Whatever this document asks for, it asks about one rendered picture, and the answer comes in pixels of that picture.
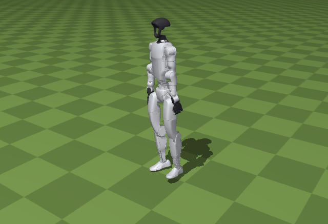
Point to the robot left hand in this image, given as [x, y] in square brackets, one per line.
[177, 107]

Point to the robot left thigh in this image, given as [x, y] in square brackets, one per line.
[169, 118]

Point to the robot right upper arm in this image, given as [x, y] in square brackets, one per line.
[149, 66]

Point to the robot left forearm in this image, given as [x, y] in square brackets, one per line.
[172, 87]

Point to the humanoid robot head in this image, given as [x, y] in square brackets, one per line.
[160, 23]

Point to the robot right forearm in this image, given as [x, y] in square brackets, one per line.
[151, 81]

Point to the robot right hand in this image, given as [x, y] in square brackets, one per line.
[149, 92]

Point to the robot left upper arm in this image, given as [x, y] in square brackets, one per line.
[170, 53]

